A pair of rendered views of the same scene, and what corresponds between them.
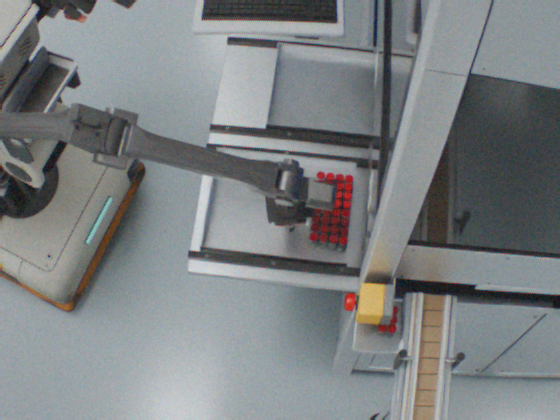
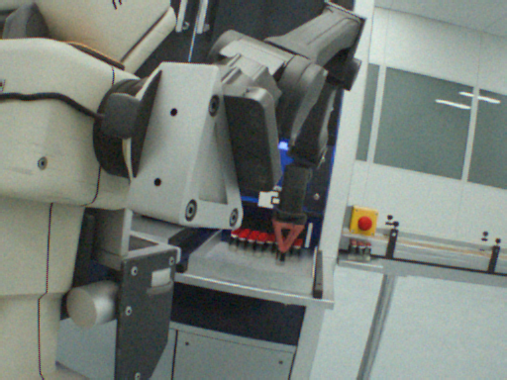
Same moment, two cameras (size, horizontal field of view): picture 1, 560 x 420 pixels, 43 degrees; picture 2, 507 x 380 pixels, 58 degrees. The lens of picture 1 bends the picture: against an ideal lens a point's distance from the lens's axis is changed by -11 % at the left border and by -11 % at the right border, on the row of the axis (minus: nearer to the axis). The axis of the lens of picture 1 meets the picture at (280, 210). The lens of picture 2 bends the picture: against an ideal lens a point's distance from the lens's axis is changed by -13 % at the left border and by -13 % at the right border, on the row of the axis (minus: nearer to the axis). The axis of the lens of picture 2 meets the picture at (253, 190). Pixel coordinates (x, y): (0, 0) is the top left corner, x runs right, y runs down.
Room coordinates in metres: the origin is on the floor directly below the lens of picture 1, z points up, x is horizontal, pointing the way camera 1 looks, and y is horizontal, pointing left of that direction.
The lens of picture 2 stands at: (0.81, 1.21, 1.19)
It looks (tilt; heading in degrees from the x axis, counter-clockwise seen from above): 6 degrees down; 270
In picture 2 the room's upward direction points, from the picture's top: 9 degrees clockwise
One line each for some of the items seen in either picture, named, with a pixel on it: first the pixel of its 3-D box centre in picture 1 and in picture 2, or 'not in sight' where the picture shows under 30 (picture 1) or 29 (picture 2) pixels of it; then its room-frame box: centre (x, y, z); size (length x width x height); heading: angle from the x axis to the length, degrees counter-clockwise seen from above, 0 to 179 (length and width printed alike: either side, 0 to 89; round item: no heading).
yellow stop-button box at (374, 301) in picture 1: (373, 304); (363, 220); (0.50, -0.20, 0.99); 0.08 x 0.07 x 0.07; 84
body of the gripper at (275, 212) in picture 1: (289, 201); (291, 202); (0.73, -0.02, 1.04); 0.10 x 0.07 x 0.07; 98
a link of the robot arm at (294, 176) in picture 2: not in sight; (295, 176); (0.72, -0.03, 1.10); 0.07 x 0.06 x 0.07; 79
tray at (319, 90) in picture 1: (337, 91); (139, 224); (1.10, -0.15, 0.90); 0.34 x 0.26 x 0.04; 84
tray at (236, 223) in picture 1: (279, 206); (259, 257); (0.78, 0.00, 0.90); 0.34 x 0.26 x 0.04; 83
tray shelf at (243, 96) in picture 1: (304, 150); (192, 251); (0.94, -0.06, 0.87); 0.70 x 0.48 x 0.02; 174
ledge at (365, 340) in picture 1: (384, 327); (358, 261); (0.49, -0.24, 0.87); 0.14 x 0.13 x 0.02; 84
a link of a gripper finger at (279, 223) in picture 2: not in sight; (285, 231); (0.73, -0.02, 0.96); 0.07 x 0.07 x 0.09; 8
